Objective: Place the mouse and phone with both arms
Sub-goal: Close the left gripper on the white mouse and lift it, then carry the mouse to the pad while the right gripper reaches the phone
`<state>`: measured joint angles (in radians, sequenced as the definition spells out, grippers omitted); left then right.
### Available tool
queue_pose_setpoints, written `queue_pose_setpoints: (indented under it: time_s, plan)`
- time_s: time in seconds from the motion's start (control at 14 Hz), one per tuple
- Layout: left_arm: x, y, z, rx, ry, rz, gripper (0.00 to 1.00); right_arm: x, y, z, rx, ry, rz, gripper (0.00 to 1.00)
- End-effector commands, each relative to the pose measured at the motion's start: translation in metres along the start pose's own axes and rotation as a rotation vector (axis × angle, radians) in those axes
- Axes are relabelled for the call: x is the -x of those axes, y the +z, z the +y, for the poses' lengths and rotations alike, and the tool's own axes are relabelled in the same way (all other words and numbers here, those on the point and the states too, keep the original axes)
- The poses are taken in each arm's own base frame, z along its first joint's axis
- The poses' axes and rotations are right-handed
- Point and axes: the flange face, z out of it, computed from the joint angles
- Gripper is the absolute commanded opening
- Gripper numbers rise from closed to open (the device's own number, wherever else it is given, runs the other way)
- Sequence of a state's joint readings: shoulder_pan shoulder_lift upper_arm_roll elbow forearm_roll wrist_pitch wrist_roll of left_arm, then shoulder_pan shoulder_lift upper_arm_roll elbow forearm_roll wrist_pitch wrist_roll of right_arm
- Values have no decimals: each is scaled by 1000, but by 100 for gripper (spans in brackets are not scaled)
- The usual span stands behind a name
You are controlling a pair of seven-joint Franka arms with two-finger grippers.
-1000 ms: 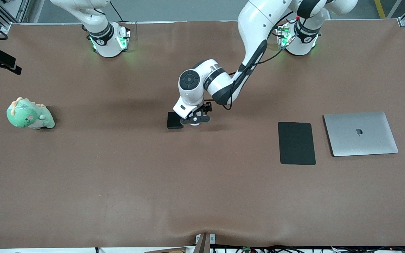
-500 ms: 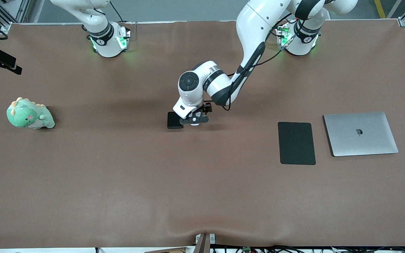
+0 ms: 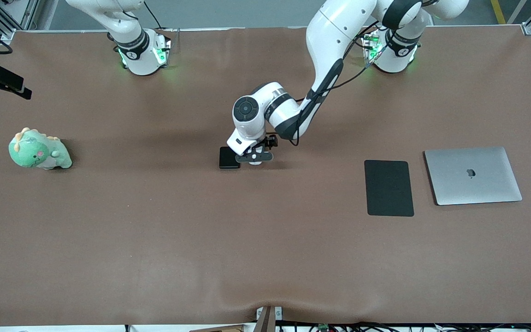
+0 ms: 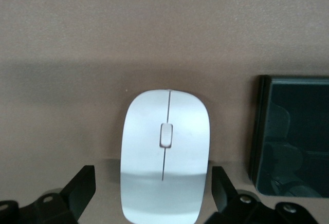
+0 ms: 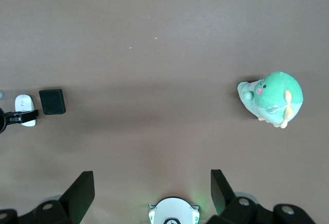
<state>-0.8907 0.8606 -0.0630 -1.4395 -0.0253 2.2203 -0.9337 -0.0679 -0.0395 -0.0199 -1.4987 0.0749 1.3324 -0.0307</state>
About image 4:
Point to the black phone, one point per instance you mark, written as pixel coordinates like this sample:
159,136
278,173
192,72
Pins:
295,144

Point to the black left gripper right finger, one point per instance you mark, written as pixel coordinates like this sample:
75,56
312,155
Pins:
231,203

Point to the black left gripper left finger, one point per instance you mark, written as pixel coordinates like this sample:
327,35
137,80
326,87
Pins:
64,203

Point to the white computer mouse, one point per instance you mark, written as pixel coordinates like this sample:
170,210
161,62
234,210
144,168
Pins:
154,157

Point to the brown table cover mat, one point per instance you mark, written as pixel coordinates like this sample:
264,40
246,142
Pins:
102,28

